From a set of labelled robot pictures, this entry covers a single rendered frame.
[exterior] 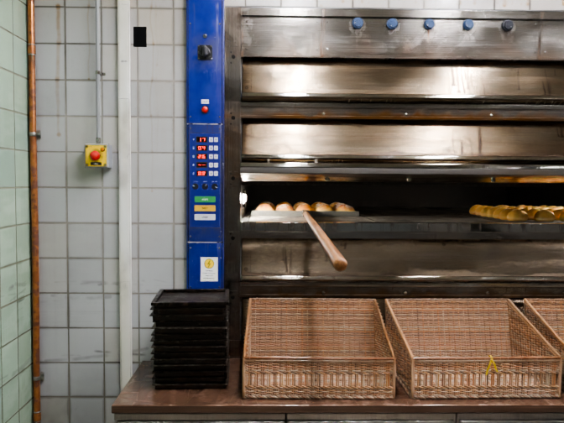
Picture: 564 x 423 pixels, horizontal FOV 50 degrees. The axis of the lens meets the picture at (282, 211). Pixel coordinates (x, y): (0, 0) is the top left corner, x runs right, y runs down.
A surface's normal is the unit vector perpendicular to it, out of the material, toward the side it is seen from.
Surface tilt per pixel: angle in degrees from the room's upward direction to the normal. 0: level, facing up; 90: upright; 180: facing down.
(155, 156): 90
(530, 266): 71
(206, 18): 90
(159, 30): 90
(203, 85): 90
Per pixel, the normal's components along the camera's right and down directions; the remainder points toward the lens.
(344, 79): 0.02, -0.29
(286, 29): 0.02, 0.05
